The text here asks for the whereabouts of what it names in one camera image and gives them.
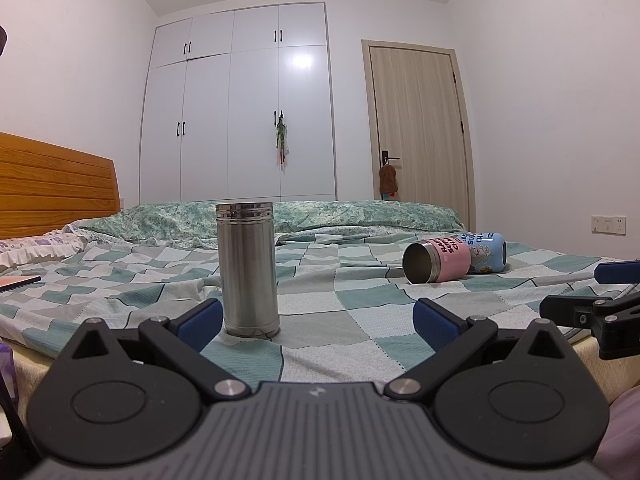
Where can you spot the wooden headboard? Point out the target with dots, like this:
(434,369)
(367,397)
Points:
(55,185)

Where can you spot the checkered bed sheet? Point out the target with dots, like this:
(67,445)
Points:
(350,290)

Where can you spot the green hanging ornament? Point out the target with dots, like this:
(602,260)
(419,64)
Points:
(282,140)

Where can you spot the dark object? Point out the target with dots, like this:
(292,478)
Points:
(2,40)

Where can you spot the white wall socket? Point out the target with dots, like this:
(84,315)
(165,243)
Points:
(608,224)

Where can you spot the floral pillow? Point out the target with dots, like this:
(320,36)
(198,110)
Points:
(35,247)

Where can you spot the red flat book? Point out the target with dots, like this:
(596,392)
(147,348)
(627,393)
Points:
(17,282)

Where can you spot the pink cup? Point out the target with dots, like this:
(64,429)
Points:
(440,260)

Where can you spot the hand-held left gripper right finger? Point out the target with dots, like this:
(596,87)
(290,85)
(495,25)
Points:
(433,324)

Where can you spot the green floral blanket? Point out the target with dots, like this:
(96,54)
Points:
(325,215)

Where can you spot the white wardrobe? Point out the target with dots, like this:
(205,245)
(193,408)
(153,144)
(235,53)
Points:
(235,110)

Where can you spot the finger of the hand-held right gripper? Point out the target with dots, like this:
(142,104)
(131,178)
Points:
(575,310)
(617,271)

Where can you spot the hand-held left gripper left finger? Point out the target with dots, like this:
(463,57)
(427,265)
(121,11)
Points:
(202,324)

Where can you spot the tall stainless steel cup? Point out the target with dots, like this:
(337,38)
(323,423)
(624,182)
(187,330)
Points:
(248,270)

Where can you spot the pink cloth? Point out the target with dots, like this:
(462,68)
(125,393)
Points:
(622,435)

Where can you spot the purple bag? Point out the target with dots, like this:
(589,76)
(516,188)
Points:
(7,375)

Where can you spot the brown plush toy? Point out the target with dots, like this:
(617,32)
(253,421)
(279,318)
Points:
(388,182)

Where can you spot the blue printed cup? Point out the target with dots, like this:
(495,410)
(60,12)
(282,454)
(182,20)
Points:
(487,252)

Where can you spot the light wooden door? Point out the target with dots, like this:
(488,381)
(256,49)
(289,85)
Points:
(420,125)

